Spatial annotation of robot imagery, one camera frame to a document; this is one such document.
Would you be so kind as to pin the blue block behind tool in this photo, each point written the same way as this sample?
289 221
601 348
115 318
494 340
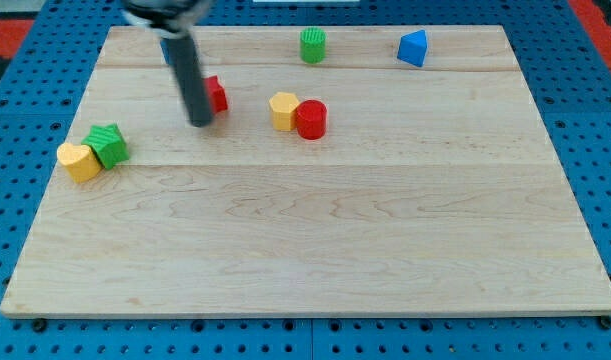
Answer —
165 51

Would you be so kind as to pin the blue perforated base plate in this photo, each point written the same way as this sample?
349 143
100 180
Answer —
570 80

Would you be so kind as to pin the light wooden board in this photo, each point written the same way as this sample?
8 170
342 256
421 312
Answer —
435 192

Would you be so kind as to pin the green cylinder block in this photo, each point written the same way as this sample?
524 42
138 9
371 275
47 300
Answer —
312 42

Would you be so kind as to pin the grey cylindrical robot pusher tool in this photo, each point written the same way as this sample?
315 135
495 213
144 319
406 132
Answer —
172 21

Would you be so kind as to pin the red cylinder block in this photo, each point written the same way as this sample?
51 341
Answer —
311 119

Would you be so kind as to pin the yellow hexagon block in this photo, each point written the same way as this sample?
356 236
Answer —
282 109

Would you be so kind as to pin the green star block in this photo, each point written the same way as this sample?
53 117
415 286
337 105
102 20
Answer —
108 144

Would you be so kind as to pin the yellow heart block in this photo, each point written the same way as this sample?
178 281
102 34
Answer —
79 161

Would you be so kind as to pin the red star block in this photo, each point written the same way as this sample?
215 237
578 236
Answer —
216 94

